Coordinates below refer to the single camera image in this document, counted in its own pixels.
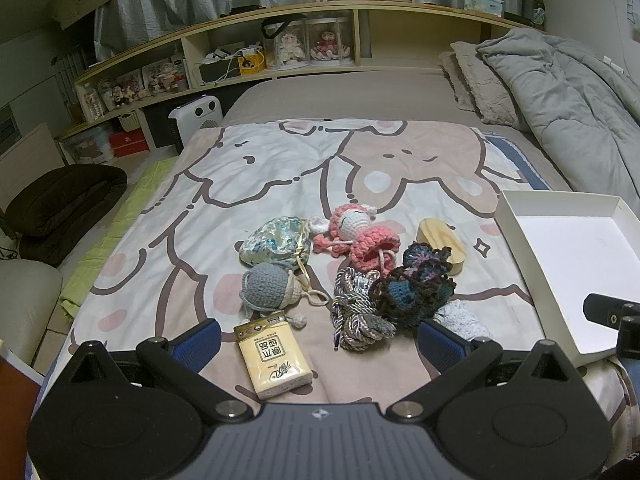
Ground floral drawstring pouch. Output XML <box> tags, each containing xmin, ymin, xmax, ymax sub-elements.
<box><xmin>237</xmin><ymin>216</ymin><xmax>314</xmax><ymax>286</ymax></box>

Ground cartoon printed blanket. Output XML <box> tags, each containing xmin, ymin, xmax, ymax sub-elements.
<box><xmin>30</xmin><ymin>119</ymin><xmax>640</xmax><ymax>466</ymax></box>

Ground bed with beige sheet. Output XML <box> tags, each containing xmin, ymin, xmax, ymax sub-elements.
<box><xmin>175</xmin><ymin>67</ymin><xmax>576</xmax><ymax>196</ymax></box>

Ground yellow box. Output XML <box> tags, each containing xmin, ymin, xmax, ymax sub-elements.
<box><xmin>237</xmin><ymin>52</ymin><xmax>266</xmax><ymax>76</ymax></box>

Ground yellow tissue packet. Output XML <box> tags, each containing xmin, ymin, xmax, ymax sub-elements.
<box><xmin>233</xmin><ymin>310</ymin><xmax>314</xmax><ymax>401</ymax></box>

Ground pale fluffy yarn piece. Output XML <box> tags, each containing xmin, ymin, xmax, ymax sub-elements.
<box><xmin>432</xmin><ymin>299</ymin><xmax>494</xmax><ymax>344</ymax></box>

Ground pink crocheted doll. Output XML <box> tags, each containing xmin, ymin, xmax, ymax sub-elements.
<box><xmin>307</xmin><ymin>203</ymin><xmax>405</xmax><ymax>274</ymax></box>

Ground dark brown cushion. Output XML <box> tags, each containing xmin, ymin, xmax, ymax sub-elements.
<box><xmin>0</xmin><ymin>162</ymin><xmax>129</xmax><ymax>267</ymax></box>

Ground dark crocheted piece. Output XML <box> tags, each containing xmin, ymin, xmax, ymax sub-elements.
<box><xmin>370</xmin><ymin>241</ymin><xmax>458</xmax><ymax>330</ymax></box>

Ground beige wooden panel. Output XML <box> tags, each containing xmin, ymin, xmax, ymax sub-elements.
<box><xmin>0</xmin><ymin>122</ymin><xmax>66</xmax><ymax>197</ymax></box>

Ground braided rope bundle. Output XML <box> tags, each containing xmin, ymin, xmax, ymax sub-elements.
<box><xmin>330</xmin><ymin>267</ymin><xmax>399</xmax><ymax>352</ymax></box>

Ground black box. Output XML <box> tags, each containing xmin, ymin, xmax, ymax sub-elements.
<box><xmin>199</xmin><ymin>60</ymin><xmax>241</xmax><ymax>86</ymax></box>

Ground tissue box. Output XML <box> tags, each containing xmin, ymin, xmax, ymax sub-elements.
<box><xmin>462</xmin><ymin>0</ymin><xmax>506</xmax><ymax>14</ymax></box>

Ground grey crocheted toy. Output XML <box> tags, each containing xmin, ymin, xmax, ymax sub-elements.
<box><xmin>241</xmin><ymin>264</ymin><xmax>331</xmax><ymax>332</ymax></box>

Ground beige fluffy pillow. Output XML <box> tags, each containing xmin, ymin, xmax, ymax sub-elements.
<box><xmin>439</xmin><ymin>40</ymin><xmax>521</xmax><ymax>129</ymax></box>

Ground red box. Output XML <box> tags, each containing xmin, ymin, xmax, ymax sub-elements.
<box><xmin>110</xmin><ymin>130</ymin><xmax>149</xmax><ymax>157</ymax></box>

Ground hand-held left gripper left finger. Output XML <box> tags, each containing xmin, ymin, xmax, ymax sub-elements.
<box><xmin>65</xmin><ymin>317</ymin><xmax>254</xmax><ymax>421</ymax></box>

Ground white cardboard tray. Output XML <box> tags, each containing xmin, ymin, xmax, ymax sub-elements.
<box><xmin>495</xmin><ymin>189</ymin><xmax>640</xmax><ymax>369</ymax></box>

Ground beige padded seat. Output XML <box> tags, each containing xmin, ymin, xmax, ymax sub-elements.
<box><xmin>0</xmin><ymin>259</ymin><xmax>64</xmax><ymax>362</ymax></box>

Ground white doll in clear case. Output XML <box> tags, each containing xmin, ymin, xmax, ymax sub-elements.
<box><xmin>265</xmin><ymin>20</ymin><xmax>309</xmax><ymax>71</ymax></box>

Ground clear plastic storage box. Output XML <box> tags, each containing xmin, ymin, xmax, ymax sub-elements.
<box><xmin>60</xmin><ymin>127</ymin><xmax>114</xmax><ymax>164</ymax></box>

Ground oval wooden box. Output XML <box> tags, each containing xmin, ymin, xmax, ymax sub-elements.
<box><xmin>416</xmin><ymin>217</ymin><xmax>467</xmax><ymax>277</ymax></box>

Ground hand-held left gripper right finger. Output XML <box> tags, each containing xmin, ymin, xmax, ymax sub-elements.
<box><xmin>390</xmin><ymin>319</ymin><xmax>581</xmax><ymax>421</ymax></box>

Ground grey duvet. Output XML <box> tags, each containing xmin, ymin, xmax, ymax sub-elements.
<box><xmin>475</xmin><ymin>27</ymin><xmax>640</xmax><ymax>221</ymax></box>

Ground white fan heater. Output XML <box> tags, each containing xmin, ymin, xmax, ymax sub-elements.
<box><xmin>167</xmin><ymin>95</ymin><xmax>224</xmax><ymax>154</ymax></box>

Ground wooden shelf headboard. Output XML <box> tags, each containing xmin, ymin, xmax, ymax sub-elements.
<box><xmin>52</xmin><ymin>0</ymin><xmax>536</xmax><ymax>162</ymax></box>

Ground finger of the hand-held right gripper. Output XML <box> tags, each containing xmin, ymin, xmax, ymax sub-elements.
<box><xmin>583</xmin><ymin>292</ymin><xmax>640</xmax><ymax>329</ymax></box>

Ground doll display cases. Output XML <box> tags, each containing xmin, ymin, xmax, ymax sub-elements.
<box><xmin>306</xmin><ymin>17</ymin><xmax>359</xmax><ymax>67</ymax></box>

